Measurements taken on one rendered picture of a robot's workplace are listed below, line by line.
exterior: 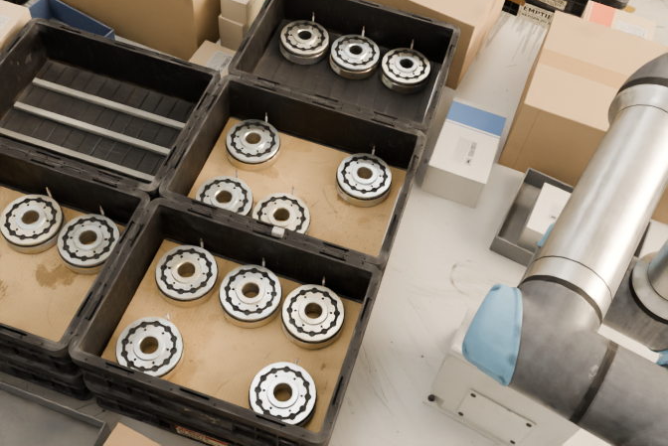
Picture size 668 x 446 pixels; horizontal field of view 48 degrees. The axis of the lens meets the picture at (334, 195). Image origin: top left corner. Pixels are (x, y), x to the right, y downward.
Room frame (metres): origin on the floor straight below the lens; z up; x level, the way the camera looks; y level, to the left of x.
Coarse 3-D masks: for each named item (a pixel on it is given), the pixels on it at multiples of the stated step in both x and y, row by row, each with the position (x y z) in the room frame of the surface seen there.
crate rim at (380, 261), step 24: (216, 96) 0.91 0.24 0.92; (288, 96) 0.93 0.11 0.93; (360, 120) 0.90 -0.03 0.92; (384, 120) 0.90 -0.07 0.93; (192, 144) 0.79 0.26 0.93; (408, 168) 0.80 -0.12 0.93; (168, 192) 0.68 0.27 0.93; (408, 192) 0.75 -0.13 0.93; (240, 216) 0.65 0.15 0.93; (312, 240) 0.63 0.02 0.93; (384, 240) 0.65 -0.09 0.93; (384, 264) 0.61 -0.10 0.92
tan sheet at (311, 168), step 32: (224, 128) 0.91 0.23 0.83; (224, 160) 0.84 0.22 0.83; (288, 160) 0.86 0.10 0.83; (320, 160) 0.87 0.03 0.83; (192, 192) 0.75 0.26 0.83; (256, 192) 0.77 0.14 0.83; (288, 192) 0.78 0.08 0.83; (320, 192) 0.79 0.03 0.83; (320, 224) 0.72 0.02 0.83; (352, 224) 0.73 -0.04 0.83; (384, 224) 0.74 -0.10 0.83
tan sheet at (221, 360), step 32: (160, 256) 0.61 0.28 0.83; (288, 288) 0.59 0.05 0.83; (128, 320) 0.49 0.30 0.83; (192, 320) 0.50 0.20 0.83; (224, 320) 0.51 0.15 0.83; (352, 320) 0.54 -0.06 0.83; (192, 352) 0.45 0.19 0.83; (224, 352) 0.46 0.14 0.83; (256, 352) 0.46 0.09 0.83; (288, 352) 0.47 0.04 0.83; (320, 352) 0.48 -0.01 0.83; (192, 384) 0.40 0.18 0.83; (224, 384) 0.40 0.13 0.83; (320, 384) 0.43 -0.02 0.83; (320, 416) 0.37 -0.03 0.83
